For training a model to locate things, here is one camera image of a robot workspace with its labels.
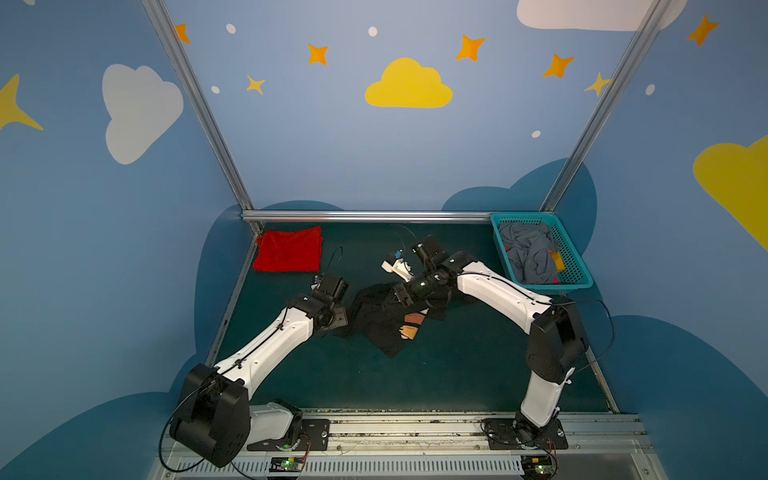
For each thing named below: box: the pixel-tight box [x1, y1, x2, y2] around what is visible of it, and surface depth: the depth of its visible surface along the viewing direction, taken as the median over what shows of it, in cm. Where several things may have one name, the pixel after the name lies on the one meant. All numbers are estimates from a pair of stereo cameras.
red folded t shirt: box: [253, 226, 324, 273], surface depth 115 cm
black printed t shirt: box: [338, 282, 448, 358], surface depth 93 cm
